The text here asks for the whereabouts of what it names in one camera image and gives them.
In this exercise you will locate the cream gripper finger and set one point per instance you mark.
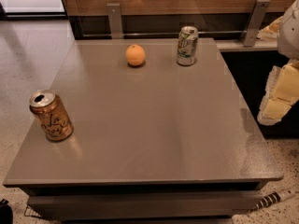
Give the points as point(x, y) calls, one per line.
point(270, 32)
point(281, 93)

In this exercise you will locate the white green 7up can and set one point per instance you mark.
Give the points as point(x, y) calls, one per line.
point(187, 45)

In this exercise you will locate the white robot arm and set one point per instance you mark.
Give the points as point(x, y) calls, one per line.
point(288, 35)

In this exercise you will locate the orange LaCroix can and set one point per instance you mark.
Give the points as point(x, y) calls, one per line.
point(51, 115)

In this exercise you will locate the orange fruit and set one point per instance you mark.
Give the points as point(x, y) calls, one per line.
point(135, 55)

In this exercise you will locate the black object on floor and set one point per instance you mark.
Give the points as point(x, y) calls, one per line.
point(6, 215)

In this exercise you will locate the right metal wall bracket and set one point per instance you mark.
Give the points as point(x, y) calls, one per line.
point(249, 35)

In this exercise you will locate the metal wall bracket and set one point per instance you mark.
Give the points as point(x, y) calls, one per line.
point(115, 21)
point(249, 35)

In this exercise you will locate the left metal wall bracket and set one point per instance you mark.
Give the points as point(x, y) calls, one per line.
point(115, 21)

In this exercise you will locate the horizontal metal rail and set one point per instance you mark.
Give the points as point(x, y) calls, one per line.
point(221, 34)

